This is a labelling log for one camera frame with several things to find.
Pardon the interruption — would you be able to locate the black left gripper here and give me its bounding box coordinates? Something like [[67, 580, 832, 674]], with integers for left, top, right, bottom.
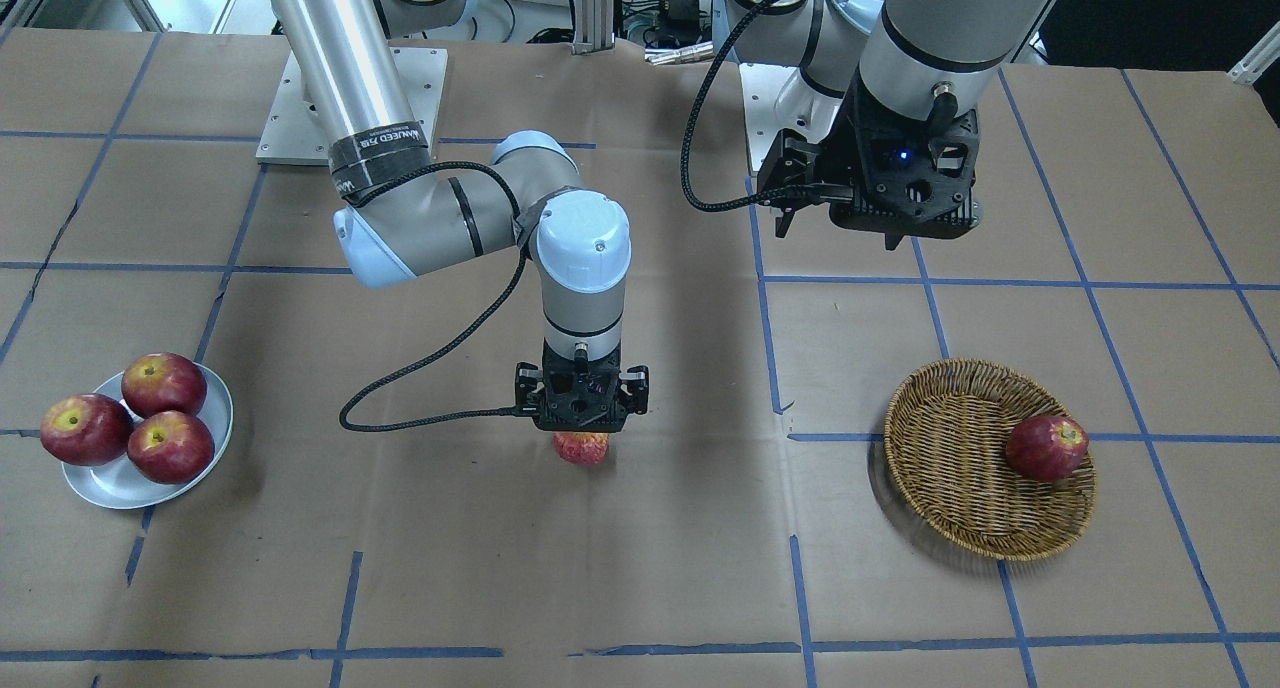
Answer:
[[756, 75, 983, 252]]

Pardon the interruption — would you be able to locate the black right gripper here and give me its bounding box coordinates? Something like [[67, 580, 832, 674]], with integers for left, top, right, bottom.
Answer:
[[515, 347, 650, 434]]

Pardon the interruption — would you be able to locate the red apple yellow top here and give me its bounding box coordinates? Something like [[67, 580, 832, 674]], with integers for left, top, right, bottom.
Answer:
[[552, 430, 611, 465]]

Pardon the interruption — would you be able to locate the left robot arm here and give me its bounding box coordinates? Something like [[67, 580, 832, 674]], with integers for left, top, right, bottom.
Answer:
[[709, 0, 1056, 249]]

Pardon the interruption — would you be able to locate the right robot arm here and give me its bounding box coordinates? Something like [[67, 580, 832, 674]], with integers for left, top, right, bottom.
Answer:
[[270, 0, 649, 434]]

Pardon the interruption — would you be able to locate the woven wicker basket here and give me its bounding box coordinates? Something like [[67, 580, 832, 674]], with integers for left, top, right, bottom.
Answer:
[[883, 357, 1098, 561]]

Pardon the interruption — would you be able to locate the dark red apple in basket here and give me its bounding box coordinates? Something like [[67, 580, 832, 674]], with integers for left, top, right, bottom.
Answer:
[[1004, 414, 1091, 483]]

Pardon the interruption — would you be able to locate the red apple plate front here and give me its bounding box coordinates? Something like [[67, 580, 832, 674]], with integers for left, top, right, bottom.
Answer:
[[125, 410, 215, 486]]

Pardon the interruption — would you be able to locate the red apple plate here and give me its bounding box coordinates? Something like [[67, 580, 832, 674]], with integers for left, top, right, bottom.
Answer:
[[122, 352, 209, 418], [125, 410, 215, 486], [38, 393, 134, 465]]

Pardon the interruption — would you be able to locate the red apple plate back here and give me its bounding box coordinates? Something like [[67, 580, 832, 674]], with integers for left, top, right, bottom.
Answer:
[[122, 352, 209, 418]]

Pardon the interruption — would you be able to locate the white round plate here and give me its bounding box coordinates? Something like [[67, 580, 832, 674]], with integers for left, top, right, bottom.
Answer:
[[61, 364, 234, 510]]

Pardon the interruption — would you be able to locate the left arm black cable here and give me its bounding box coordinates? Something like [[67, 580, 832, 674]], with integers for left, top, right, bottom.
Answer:
[[680, 0, 851, 214]]

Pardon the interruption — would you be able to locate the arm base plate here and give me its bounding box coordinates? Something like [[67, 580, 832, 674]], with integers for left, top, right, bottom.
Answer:
[[739, 63, 844, 176], [255, 47, 448, 168]]

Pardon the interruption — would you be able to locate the aluminium frame post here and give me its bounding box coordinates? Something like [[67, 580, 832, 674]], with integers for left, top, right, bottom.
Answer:
[[570, 0, 617, 56]]

